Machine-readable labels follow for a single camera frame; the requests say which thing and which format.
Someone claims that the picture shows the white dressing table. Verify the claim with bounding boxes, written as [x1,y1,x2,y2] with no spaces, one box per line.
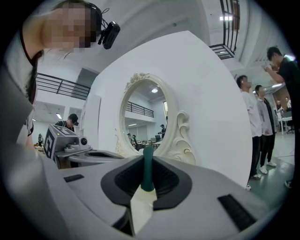
[130,187,158,236]

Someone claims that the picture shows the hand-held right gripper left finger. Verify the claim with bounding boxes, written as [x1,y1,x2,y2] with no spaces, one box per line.
[45,155,145,240]

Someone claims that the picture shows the black balcony railing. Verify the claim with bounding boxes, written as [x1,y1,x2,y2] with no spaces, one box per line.
[208,0,241,60]
[35,72,92,101]

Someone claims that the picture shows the dark teal plastic bottle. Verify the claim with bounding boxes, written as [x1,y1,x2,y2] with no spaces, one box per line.
[140,145,156,192]

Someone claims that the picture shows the white backdrop panel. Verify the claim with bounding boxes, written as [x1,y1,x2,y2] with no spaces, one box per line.
[82,30,253,189]

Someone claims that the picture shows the black head-mounted camera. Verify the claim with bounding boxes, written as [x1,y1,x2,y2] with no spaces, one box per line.
[97,8,121,50]

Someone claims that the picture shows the oval white framed mirror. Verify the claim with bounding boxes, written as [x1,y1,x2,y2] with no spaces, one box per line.
[114,72,196,166]

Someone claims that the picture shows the white office desk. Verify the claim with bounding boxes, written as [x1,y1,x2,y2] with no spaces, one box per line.
[277,111,295,135]

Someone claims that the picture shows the person's head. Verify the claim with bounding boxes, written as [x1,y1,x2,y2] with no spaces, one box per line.
[22,0,104,62]

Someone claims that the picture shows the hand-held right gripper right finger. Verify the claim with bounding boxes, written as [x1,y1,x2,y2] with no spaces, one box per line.
[138,156,281,240]

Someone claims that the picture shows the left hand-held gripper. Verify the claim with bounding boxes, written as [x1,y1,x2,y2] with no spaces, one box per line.
[44,124,125,164]

